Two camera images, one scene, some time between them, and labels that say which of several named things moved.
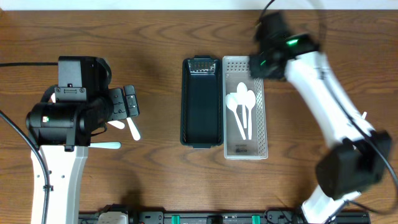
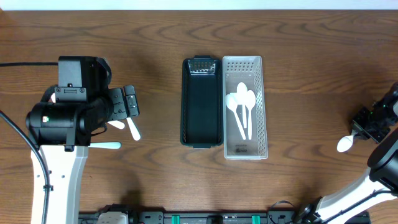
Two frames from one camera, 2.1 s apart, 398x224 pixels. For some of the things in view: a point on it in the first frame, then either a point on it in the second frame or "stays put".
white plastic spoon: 231,102 stays put
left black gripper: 123,104 stays put
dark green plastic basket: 202,101 stays put
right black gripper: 258,71 → 359,129
